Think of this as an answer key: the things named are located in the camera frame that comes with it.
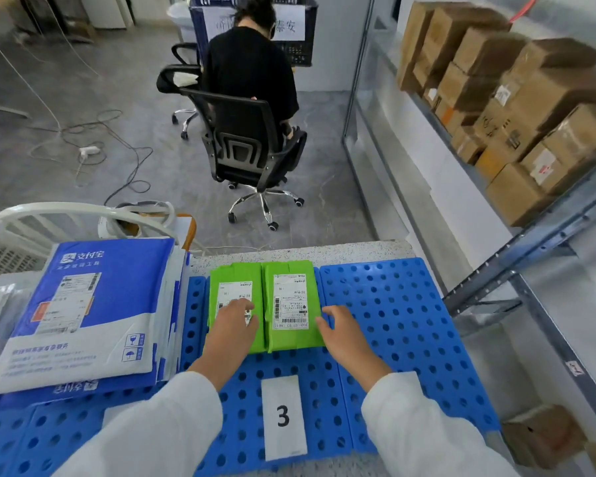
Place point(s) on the person's right hand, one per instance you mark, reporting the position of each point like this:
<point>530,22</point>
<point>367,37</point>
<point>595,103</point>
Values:
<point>352,347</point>

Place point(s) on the person's left hand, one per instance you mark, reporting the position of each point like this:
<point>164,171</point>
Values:
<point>228,337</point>

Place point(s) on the green parcel stack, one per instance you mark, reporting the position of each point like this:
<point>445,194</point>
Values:
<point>293,337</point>

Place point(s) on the white number card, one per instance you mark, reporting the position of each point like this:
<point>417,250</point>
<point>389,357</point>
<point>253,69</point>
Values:
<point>284,417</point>
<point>121,412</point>

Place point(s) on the stack of blue mailers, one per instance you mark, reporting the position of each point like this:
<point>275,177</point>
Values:
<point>129,263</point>

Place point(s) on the small brown box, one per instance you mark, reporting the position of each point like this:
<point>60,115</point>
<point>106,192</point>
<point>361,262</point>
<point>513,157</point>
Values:
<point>544,437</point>

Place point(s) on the stack of brown cardboard boxes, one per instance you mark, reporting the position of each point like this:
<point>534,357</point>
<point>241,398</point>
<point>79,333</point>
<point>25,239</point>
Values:
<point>501,94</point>

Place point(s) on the person's left forearm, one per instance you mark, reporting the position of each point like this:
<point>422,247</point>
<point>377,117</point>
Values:
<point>154,432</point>

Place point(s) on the person's right forearm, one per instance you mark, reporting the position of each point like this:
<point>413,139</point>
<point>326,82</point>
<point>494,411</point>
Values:
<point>427,432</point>

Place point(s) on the orange seat cushion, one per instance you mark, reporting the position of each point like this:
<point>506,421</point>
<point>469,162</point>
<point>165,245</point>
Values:
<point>191,233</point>

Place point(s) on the white headset device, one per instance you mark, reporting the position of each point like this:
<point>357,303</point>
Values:
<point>159,208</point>

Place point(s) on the black office chair patterned back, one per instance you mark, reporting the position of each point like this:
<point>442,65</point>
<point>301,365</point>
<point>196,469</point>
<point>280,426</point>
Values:
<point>248,139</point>

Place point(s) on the white power strip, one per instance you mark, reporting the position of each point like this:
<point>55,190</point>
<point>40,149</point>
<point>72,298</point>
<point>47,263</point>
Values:
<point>89,151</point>

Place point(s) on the cream plastic crate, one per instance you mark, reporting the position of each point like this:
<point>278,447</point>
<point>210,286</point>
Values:
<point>5,258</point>

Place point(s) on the white cloth on chair seat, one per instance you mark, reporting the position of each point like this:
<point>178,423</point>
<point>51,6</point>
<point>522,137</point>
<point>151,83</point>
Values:
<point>185,80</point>

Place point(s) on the black mesh office chair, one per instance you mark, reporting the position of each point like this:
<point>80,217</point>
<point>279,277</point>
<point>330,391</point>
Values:
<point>179,79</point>

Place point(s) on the blue crate with paper sign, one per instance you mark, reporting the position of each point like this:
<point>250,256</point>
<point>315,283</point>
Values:
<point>201,24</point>

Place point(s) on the white plastic bin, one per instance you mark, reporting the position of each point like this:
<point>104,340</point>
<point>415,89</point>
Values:
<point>179,19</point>

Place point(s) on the white refrigerator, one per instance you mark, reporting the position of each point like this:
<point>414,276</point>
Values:
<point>107,9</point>

